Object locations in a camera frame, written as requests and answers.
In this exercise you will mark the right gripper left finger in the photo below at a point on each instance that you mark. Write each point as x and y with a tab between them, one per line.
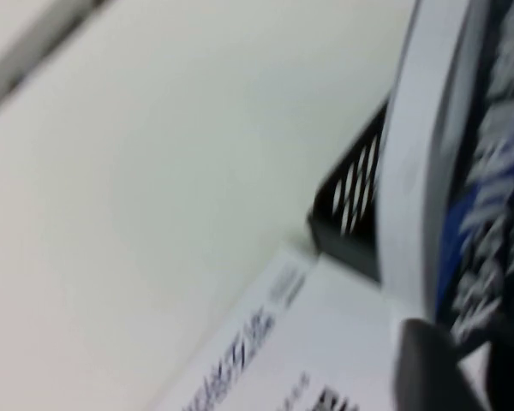
428	368

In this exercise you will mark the dark blue robot book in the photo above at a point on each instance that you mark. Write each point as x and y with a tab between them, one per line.
411	171

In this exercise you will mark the white car suspension book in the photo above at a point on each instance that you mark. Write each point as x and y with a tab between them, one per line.
360	321

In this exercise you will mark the black plastic book stand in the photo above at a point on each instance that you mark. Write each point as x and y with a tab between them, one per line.
351	252

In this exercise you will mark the white book large blue characters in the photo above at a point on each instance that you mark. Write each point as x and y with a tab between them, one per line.
282	274

